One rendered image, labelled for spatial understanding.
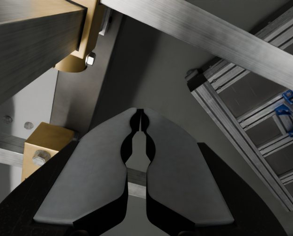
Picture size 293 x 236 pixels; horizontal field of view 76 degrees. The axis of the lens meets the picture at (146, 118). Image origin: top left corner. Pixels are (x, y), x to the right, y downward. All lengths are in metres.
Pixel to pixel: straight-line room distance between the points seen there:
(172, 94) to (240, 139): 0.45
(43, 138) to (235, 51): 0.26
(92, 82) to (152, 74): 0.75
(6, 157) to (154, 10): 0.28
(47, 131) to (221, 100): 0.79
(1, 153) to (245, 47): 0.33
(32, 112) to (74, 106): 0.17
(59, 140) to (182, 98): 0.94
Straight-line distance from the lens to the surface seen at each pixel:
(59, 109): 0.40
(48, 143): 0.29
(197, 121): 1.27
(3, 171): 0.73
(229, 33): 0.21
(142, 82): 1.10
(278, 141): 1.25
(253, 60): 0.23
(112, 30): 0.33
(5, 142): 0.34
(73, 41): 0.18
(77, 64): 0.21
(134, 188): 0.33
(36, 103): 0.52
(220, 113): 0.99
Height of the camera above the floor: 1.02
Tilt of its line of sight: 58 degrees down
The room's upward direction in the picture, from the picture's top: 179 degrees clockwise
